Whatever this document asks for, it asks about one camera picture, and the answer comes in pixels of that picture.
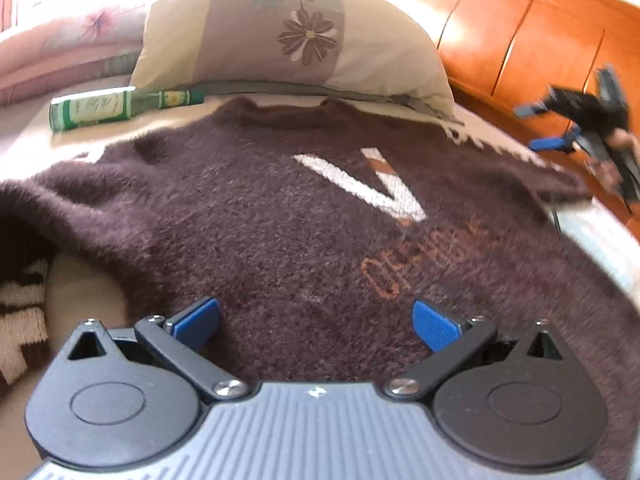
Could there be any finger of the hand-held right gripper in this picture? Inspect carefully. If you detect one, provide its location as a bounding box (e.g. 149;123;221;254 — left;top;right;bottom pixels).
515;100;557;120
528;127;585;154

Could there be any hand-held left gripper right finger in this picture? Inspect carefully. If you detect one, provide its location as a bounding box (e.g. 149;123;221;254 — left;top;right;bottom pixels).
385;299;573;401

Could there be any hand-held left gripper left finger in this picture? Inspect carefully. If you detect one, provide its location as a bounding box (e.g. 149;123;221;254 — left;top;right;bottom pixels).
67;296;251;401

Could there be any brown fuzzy sweater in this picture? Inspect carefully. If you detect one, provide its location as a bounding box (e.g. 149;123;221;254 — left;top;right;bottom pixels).
0;96;640;480

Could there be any person's right hand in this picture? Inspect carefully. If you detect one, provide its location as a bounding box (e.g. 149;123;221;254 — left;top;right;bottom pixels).
596;127;640;197

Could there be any orange wooden headboard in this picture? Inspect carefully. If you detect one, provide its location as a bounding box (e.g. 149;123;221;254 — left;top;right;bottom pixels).
407;0;640;231

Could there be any green bottle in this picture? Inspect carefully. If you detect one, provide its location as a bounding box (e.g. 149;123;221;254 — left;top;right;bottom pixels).
49;87;206;133

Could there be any cream floral pillow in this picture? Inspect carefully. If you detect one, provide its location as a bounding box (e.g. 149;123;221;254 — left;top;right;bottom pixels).
130;0;466;123

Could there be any pink folded quilt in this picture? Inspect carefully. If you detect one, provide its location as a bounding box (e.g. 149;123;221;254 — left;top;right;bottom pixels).
0;0;151;106

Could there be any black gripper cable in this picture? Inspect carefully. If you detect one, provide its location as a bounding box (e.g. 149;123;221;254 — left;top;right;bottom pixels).
547;194;564;235

